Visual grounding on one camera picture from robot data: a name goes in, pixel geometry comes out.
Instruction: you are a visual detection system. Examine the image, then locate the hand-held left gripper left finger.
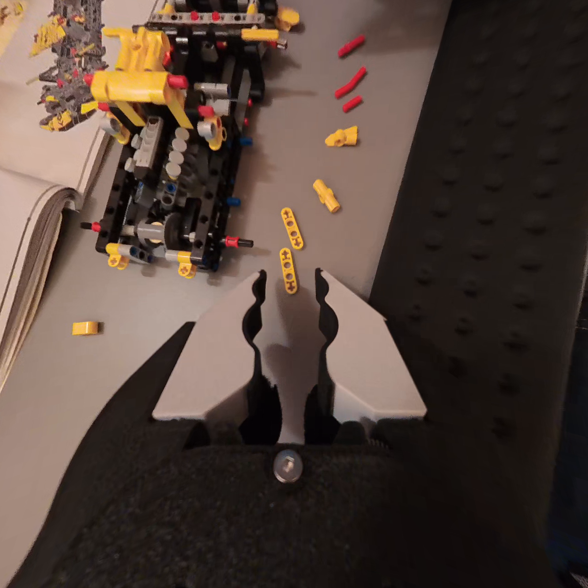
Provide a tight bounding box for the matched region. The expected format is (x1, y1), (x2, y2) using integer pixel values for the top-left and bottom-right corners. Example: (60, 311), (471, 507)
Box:
(152, 269), (282, 432)

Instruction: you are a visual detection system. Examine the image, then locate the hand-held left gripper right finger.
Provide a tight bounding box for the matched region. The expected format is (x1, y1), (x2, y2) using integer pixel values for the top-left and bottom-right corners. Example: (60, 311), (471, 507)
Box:
(305, 268), (428, 435)

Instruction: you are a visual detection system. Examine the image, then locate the yellow thin lego beam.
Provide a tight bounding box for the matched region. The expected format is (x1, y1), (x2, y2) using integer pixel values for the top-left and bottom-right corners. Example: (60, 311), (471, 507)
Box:
(278, 248), (299, 295)
(280, 207), (305, 251)

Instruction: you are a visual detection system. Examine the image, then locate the yellow black lego car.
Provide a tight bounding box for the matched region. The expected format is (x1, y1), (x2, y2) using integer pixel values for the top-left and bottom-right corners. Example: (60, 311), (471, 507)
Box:
(80, 0), (301, 279)

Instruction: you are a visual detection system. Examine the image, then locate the yellow lego axle connector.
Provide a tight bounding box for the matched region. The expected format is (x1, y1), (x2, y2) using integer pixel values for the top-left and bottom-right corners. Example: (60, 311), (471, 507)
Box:
(312, 179), (341, 213)

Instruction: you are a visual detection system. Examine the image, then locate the yellow wedge lego connector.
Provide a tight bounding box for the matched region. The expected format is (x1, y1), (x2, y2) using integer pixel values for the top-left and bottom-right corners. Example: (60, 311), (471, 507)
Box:
(324, 125), (359, 148)

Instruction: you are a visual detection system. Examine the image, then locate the bent red lego piece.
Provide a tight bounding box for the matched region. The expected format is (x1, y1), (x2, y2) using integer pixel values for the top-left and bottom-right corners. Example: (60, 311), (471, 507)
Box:
(334, 66), (367, 99)

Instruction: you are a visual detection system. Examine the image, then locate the lego instruction booklet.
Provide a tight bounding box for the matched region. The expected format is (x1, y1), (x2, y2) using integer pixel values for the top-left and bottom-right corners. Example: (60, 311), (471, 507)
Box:
(0, 0), (115, 391)

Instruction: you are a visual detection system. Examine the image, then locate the black perforated mat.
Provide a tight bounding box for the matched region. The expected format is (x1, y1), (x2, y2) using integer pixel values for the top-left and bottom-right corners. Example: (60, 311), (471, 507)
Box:
(367, 0), (588, 588)

